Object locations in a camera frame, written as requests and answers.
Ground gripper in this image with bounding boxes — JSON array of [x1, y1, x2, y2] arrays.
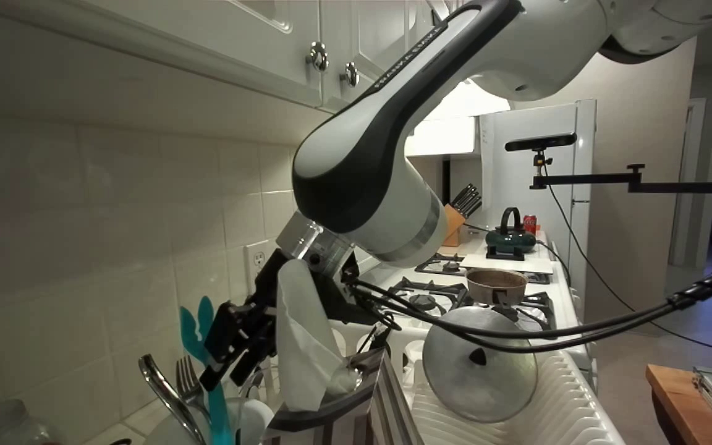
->
[[198, 247, 291, 392]]

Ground blue spoon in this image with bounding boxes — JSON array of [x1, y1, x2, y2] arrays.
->
[[179, 295, 234, 445]]

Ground silver spoon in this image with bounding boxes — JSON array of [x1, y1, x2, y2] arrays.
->
[[138, 353, 208, 445]]

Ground silver fork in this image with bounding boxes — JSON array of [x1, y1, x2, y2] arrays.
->
[[174, 355, 210, 422]]

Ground white cloth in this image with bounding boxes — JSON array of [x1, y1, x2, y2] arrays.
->
[[275, 258, 360, 413]]

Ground stove burner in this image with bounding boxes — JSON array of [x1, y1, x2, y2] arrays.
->
[[414, 253, 468, 276], [504, 290, 558, 331], [387, 277, 470, 317]]

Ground glass jar with lid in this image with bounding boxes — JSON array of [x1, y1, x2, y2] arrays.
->
[[0, 398, 65, 445]]

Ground wooden knife block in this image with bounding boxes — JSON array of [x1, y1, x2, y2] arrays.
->
[[441, 183, 484, 248]]

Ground silver pot lid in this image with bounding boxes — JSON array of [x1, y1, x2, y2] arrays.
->
[[422, 305, 540, 425]]

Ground white board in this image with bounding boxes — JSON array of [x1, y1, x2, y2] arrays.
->
[[459, 252, 555, 275]]

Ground dark green kettle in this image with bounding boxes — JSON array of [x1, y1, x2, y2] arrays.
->
[[485, 206, 538, 261]]

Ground white range hood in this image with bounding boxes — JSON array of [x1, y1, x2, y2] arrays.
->
[[404, 79, 512, 158]]

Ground white upper cabinet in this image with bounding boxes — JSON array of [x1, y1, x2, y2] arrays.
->
[[0, 0, 474, 114]]

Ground white fridge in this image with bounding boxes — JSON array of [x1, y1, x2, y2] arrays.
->
[[478, 99, 598, 310]]

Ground white stove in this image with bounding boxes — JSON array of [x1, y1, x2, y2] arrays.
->
[[356, 227, 582, 373]]

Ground white dish rack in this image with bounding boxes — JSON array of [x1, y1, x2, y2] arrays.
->
[[330, 320, 627, 445]]

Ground wooden table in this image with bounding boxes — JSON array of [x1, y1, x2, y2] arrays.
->
[[645, 363, 712, 445]]

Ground wall socket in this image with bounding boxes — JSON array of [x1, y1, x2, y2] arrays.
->
[[243, 240, 271, 295]]

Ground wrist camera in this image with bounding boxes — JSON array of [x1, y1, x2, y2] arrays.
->
[[314, 250, 395, 327]]

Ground black cable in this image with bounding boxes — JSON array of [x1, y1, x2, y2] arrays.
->
[[540, 179, 712, 354]]

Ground camera on mount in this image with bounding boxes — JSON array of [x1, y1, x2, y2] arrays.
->
[[504, 131, 712, 195]]

